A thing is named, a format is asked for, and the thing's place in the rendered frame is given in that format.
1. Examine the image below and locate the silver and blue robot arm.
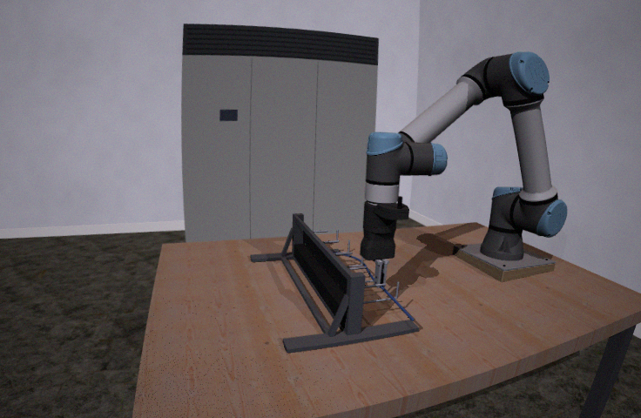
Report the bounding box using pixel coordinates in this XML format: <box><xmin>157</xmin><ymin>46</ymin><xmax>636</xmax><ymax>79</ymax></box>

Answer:
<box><xmin>366</xmin><ymin>51</ymin><xmax>567</xmax><ymax>261</ymax></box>

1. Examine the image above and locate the blue cable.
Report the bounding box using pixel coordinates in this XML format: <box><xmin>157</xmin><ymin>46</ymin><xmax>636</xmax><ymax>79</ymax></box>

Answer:
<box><xmin>344</xmin><ymin>255</ymin><xmax>414</xmax><ymax>321</ymax></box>

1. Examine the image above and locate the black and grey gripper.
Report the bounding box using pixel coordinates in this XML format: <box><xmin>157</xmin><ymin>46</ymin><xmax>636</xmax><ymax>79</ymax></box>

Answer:
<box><xmin>360</xmin><ymin>183</ymin><xmax>409</xmax><ymax>285</ymax></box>

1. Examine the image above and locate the grey rack with cable hooks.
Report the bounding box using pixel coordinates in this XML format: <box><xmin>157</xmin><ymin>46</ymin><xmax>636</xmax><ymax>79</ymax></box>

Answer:
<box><xmin>251</xmin><ymin>213</ymin><xmax>419</xmax><ymax>353</ymax></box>

